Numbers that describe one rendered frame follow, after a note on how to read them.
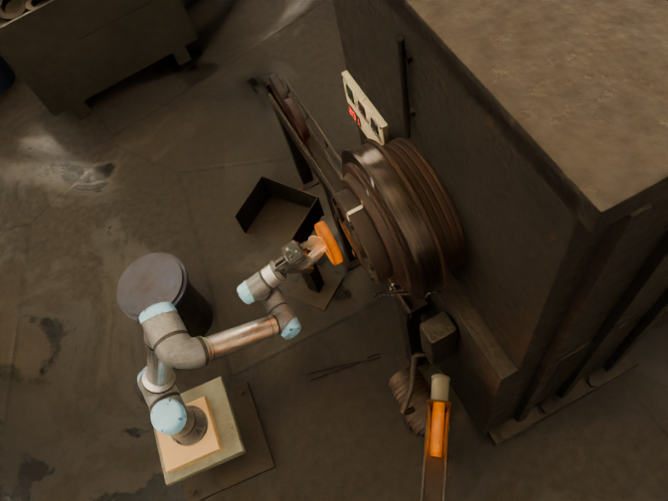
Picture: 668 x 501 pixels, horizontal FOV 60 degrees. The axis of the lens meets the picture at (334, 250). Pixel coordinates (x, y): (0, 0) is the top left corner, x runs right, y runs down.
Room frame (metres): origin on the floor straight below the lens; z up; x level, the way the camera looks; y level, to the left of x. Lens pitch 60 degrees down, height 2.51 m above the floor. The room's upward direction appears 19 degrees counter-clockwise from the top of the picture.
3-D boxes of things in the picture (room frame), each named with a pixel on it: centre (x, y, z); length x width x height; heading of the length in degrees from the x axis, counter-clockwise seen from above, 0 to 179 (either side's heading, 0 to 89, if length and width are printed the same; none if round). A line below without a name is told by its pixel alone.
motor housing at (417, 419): (0.48, -0.10, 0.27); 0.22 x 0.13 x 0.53; 9
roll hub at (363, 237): (0.81, -0.08, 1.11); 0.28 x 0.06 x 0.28; 9
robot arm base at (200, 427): (0.70, 0.76, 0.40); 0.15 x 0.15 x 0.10
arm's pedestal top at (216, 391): (0.70, 0.76, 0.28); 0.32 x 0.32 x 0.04; 5
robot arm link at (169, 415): (0.71, 0.76, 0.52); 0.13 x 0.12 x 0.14; 15
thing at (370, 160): (0.82, -0.18, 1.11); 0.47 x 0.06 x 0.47; 9
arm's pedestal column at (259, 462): (0.70, 0.76, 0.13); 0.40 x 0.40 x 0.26; 5
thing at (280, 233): (1.29, 0.15, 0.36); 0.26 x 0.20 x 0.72; 44
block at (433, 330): (0.59, -0.23, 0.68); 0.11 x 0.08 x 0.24; 99
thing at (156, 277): (1.33, 0.79, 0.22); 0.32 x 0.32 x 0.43
